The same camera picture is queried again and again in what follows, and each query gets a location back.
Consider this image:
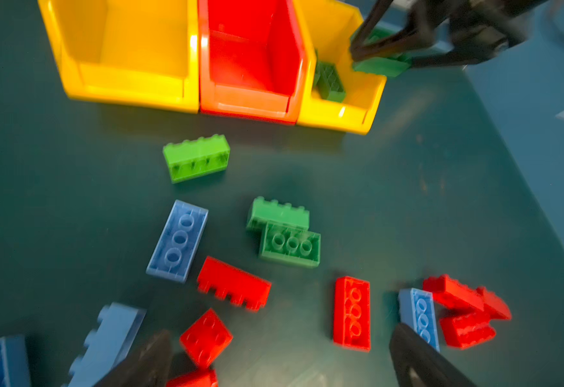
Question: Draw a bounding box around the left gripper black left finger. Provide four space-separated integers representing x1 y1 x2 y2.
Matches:
94 330 172 387

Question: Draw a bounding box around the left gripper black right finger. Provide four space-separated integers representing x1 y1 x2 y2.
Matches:
389 323 476 386

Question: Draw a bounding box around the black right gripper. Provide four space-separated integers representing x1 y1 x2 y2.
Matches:
350 0 544 68

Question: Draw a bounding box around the light blue lego brick side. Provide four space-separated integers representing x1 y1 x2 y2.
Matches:
67 303 146 386

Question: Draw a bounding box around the light blue lego brick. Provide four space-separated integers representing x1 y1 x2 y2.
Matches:
398 288 440 352
146 200 209 283

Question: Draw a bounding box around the light blue lego brick corner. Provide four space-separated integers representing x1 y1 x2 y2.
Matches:
0 335 32 386

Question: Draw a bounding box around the green lego brick underside up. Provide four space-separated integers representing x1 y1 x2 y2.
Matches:
259 223 322 269

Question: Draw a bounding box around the green lego brick studs side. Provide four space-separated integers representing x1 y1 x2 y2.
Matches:
247 197 309 231

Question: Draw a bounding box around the bright green lego brick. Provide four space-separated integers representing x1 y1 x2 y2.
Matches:
163 135 230 184

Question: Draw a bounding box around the red lego brick cluster bottom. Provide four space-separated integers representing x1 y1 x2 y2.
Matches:
439 312 496 349

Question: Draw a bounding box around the red lego brick cluster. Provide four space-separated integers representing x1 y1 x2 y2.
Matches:
439 312 496 349
422 274 484 311
475 286 512 320

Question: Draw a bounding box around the red square lego brick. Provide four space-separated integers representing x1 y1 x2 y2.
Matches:
180 309 233 369

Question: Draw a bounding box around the red lego brick cluster top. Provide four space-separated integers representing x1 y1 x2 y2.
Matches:
422 274 484 311

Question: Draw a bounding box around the red lego brick upright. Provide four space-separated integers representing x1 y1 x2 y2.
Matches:
333 276 371 352

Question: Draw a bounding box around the red lego brick cluster right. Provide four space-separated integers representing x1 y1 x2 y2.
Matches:
475 286 512 320

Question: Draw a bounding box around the right yellow storage bin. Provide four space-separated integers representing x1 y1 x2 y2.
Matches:
293 1 387 135

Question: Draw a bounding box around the yellow storage bin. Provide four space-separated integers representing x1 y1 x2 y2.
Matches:
38 0 200 113
293 1 387 135

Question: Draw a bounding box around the red lego brick long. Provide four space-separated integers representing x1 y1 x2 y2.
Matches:
197 256 272 312

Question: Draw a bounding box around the red storage bin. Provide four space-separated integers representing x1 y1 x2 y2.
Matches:
198 0 307 124

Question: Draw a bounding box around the left yellow storage bin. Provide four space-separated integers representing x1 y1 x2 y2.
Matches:
38 0 200 113

